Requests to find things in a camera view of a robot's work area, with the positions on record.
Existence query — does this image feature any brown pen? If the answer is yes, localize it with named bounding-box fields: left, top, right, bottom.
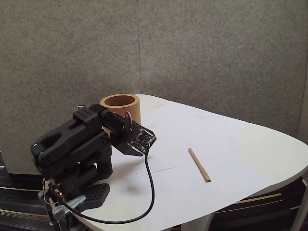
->
left=188, top=147, right=212, bottom=183

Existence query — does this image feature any brown cork pen holder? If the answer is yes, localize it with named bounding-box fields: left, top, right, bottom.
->
left=100, top=94, right=141, bottom=138

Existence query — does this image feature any grey metal table clamp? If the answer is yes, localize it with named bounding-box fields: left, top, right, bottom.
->
left=38, top=190, right=87, bottom=228

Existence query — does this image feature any motor controller board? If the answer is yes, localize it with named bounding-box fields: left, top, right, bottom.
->
left=48, top=182, right=67, bottom=200

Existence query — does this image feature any grey felt partition panel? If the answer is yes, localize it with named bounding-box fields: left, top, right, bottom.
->
left=0, top=0, right=143, bottom=175
left=137, top=0, right=308, bottom=145

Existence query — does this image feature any white table leg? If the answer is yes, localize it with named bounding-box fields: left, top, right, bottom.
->
left=290, top=177, right=308, bottom=231

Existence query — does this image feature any bare circuit board camera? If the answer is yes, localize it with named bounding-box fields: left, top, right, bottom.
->
left=127, top=124, right=158, bottom=154

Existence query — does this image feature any black camera cable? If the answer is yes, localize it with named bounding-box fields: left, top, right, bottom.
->
left=56, top=151, right=155, bottom=225

